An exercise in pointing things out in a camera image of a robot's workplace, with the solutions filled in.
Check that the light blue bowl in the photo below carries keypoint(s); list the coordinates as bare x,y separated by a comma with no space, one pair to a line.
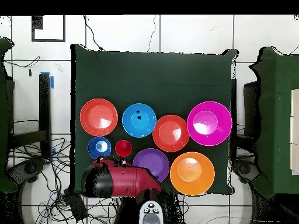
144,128

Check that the red-orange bowl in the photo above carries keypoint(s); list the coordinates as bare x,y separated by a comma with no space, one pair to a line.
91,126
163,140

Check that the red cup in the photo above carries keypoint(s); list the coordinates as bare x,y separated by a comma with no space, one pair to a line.
123,149

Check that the purple bowl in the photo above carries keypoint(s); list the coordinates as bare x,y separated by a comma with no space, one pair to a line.
151,161

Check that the small dark blue bowl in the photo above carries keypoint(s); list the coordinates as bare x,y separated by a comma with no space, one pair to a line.
93,149

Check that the large pink bowl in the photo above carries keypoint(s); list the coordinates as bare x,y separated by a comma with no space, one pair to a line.
217,135

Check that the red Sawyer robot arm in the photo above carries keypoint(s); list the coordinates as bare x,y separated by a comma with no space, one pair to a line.
130,182

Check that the dark green table cloth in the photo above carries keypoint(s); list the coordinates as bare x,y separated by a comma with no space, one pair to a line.
151,77

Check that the large orange bowl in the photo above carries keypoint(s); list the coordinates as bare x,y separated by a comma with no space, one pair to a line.
201,184

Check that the black power adapter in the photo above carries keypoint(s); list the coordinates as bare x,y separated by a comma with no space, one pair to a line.
76,206

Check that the green cloth neighbouring table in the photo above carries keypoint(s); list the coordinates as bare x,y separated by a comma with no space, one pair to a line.
275,116
3,116

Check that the white box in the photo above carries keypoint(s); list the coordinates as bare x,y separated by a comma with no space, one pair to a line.
295,158
295,102
295,130

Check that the black stand post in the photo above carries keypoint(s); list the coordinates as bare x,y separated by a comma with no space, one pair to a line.
44,105

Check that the black square floor frame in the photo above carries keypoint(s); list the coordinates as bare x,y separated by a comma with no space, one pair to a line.
37,23

